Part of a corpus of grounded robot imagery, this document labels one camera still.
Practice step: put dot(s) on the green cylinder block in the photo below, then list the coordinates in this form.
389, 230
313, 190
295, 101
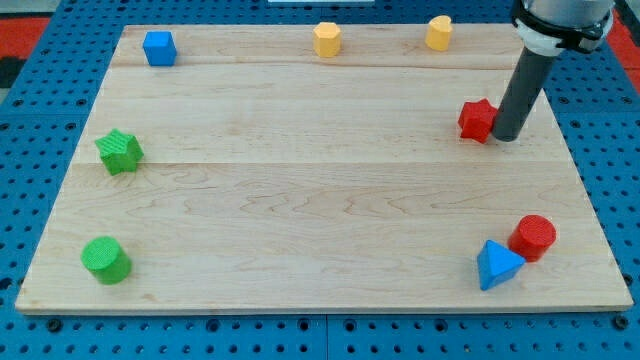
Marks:
106, 260

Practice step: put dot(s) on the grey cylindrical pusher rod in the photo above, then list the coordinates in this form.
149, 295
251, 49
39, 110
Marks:
521, 93

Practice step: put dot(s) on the blue triangle block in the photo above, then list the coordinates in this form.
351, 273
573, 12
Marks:
497, 264

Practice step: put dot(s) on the yellow hexagon block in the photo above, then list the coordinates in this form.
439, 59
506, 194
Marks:
327, 39

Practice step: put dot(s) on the yellow heart block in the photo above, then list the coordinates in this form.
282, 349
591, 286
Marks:
439, 32

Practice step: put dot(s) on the red star block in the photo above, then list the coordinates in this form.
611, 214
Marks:
476, 120

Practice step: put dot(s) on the green star block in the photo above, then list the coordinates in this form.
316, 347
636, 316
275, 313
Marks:
119, 152

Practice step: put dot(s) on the blue cube block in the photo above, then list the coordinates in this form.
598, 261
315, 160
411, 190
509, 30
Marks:
159, 48

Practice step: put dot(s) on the red cylinder block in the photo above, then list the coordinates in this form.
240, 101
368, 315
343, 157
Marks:
532, 237

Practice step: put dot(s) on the light wooden board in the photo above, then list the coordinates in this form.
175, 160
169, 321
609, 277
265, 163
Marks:
277, 181

